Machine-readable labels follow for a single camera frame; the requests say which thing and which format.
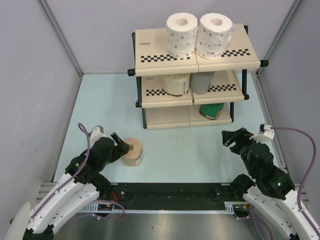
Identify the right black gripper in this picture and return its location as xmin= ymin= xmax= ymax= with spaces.
xmin=220 ymin=127 xmax=262 ymax=176

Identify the brown paper roll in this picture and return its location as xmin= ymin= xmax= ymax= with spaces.
xmin=121 ymin=138 xmax=143 ymax=167

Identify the green paper towel roll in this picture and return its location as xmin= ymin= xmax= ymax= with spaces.
xmin=199 ymin=103 xmax=225 ymax=120

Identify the grey paper towel roll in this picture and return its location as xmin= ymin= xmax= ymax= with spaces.
xmin=189 ymin=71 xmax=215 ymax=95

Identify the cream paper roll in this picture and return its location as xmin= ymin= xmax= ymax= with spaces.
xmin=161 ymin=73 xmax=191 ymax=96

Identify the white pinkish paper roll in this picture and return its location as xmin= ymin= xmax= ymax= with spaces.
xmin=195 ymin=13 xmax=235 ymax=60

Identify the white dotted paper roll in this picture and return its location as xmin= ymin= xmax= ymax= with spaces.
xmin=166 ymin=12 xmax=198 ymax=59

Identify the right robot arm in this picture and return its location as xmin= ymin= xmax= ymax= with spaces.
xmin=221 ymin=124 xmax=320 ymax=240

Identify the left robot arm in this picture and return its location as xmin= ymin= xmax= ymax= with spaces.
xmin=22 ymin=133 xmax=131 ymax=240

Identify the beige three-tier shelf rack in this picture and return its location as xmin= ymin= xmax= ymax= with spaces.
xmin=127 ymin=23 xmax=269 ymax=130

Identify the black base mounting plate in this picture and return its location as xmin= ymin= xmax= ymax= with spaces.
xmin=110 ymin=182 xmax=244 ymax=202

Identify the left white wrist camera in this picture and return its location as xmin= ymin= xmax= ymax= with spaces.
xmin=90 ymin=125 xmax=106 ymax=143

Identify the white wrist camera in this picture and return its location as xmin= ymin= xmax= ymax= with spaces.
xmin=249 ymin=123 xmax=275 ymax=143
xmin=90 ymin=125 xmax=106 ymax=143

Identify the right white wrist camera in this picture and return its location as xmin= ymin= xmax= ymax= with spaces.
xmin=249 ymin=123 xmax=275 ymax=143

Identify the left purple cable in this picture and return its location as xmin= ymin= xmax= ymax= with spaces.
xmin=29 ymin=122 xmax=126 ymax=223

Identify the purple cable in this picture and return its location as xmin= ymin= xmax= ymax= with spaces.
xmin=251 ymin=126 xmax=320 ymax=240
xmin=29 ymin=122 xmax=126 ymax=223

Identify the slotted cable duct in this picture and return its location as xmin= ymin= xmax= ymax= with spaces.
xmin=79 ymin=201 xmax=236 ymax=214

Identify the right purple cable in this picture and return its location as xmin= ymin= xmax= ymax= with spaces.
xmin=251 ymin=126 xmax=320 ymax=240

